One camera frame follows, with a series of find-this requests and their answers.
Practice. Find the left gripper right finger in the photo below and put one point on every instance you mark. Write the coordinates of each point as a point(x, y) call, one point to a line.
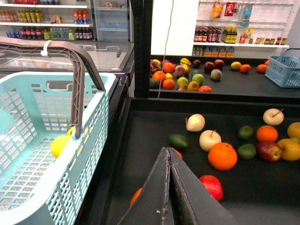
point(195, 205)

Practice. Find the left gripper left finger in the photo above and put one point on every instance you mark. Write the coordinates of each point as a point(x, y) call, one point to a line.
point(153, 206)

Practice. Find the yellow lemon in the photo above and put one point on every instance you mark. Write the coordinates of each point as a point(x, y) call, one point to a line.
point(58, 144)
point(236, 66)

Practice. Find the light blue shopping basket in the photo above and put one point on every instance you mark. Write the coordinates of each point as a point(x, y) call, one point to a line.
point(35, 108)

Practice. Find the black metal shelf rack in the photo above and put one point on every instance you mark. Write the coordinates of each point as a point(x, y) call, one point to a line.
point(255, 192)

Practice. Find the white shelf with bottles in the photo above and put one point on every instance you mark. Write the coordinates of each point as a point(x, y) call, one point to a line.
point(267, 18)

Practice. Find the left drinks shelf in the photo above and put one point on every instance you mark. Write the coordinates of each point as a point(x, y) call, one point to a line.
point(47, 19)

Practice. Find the red persimmon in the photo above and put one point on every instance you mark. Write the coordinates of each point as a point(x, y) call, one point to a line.
point(135, 196)

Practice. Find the red pomegranate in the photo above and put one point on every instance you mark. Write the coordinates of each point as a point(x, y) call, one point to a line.
point(213, 185)

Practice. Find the round orange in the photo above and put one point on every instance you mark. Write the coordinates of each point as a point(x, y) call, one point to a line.
point(222, 156)

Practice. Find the green avocado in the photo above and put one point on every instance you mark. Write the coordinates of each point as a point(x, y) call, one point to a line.
point(178, 142)

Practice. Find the white round pear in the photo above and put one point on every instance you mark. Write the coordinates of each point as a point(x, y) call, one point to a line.
point(195, 123)

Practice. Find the dark green lime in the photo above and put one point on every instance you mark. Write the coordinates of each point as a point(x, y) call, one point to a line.
point(245, 133)

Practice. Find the red yellow apple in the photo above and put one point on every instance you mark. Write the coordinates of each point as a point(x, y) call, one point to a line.
point(269, 151)

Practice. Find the mandarin orange near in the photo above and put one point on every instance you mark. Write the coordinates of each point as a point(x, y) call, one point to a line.
point(266, 133)

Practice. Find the mandarin orange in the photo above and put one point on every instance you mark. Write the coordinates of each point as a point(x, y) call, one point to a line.
point(245, 68)
point(266, 133)

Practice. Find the orange persimmon yellow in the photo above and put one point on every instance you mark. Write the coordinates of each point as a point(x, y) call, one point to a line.
point(290, 149)

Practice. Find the white pear with stem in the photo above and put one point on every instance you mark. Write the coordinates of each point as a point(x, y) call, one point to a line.
point(273, 117)

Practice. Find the yellow-orange apple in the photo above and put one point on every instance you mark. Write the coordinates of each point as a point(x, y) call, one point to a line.
point(294, 130)

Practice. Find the far green apple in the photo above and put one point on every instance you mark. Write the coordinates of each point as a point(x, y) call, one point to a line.
point(199, 78)

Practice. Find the far pink peach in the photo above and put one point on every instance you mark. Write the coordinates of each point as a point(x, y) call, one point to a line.
point(216, 74)

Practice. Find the pink dragon fruit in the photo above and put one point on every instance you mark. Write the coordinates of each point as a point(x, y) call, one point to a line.
point(155, 65)

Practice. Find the far large orange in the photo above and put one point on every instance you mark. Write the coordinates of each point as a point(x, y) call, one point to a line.
point(168, 68)

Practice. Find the dark red plum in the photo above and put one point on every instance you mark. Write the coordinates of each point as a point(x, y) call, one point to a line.
point(197, 63)

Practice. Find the yellow starfruit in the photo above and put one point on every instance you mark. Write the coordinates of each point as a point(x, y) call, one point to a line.
point(186, 64)

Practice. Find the dark red apple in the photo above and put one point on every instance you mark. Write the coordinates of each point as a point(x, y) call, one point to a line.
point(219, 64)

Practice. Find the far mandarin orange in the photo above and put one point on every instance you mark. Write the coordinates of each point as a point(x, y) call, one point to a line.
point(245, 68)

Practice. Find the far right orange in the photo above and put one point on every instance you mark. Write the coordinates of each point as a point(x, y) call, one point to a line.
point(262, 68)

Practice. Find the glass freezer chest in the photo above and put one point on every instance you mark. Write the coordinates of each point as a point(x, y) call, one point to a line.
point(24, 55)

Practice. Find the small blue basket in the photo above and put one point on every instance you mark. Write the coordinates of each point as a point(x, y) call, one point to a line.
point(284, 70)

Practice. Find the white zip tie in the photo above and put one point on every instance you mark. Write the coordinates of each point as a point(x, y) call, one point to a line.
point(44, 52)

